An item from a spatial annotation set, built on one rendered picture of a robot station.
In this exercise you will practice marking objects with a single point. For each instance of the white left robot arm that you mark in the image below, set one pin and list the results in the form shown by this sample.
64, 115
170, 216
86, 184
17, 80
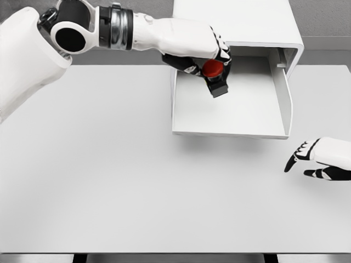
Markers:
24, 68

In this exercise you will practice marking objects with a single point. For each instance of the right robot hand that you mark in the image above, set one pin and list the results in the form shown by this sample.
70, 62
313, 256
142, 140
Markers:
326, 159

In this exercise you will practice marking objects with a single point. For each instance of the white tabletop storage cabinet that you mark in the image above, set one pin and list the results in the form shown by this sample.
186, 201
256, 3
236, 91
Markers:
241, 24

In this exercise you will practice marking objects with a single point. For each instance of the white cabinet drawer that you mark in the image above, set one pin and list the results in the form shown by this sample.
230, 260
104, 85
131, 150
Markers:
233, 109

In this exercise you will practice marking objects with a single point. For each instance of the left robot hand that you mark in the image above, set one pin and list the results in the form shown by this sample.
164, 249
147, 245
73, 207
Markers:
192, 38

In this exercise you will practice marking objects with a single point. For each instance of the red button black load switch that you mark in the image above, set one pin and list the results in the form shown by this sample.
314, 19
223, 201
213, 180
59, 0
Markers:
214, 74

